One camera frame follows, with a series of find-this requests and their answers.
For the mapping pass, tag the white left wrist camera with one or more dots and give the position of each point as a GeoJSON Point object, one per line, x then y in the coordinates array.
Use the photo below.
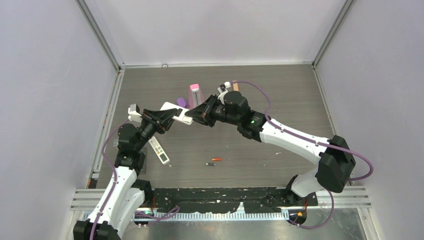
{"type": "Point", "coordinates": [134, 114]}

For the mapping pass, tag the purple round object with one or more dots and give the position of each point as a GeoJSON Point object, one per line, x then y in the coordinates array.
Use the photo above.
{"type": "Point", "coordinates": [181, 102]}

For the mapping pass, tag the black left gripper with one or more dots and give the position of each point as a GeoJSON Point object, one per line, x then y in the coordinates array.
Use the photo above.
{"type": "Point", "coordinates": [162, 120]}

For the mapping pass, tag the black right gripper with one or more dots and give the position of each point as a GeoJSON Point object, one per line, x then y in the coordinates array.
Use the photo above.
{"type": "Point", "coordinates": [203, 114]}

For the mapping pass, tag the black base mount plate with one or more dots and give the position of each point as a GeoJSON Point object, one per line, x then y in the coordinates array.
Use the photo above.
{"type": "Point", "coordinates": [222, 200]}

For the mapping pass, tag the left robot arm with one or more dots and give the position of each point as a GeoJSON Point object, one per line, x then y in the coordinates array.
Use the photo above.
{"type": "Point", "coordinates": [125, 192]}

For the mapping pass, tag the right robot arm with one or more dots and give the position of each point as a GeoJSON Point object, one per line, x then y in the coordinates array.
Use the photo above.
{"type": "Point", "coordinates": [334, 165]}

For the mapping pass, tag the small wooden block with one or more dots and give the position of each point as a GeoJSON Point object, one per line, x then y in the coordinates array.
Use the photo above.
{"type": "Point", "coordinates": [235, 86]}

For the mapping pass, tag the white remote control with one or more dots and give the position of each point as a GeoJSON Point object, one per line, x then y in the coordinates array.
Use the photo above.
{"type": "Point", "coordinates": [159, 151]}
{"type": "Point", "coordinates": [180, 115]}

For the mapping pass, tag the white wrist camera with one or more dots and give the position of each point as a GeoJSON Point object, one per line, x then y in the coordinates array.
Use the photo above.
{"type": "Point", "coordinates": [134, 114]}
{"type": "Point", "coordinates": [223, 89]}

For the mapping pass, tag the pink metronome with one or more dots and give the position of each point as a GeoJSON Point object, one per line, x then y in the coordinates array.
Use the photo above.
{"type": "Point", "coordinates": [195, 96]}

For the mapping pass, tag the grey building baseplate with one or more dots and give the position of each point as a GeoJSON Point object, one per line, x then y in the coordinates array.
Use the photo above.
{"type": "Point", "coordinates": [141, 166]}

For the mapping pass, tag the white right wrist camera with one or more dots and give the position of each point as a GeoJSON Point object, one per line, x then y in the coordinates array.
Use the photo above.
{"type": "Point", "coordinates": [223, 89]}

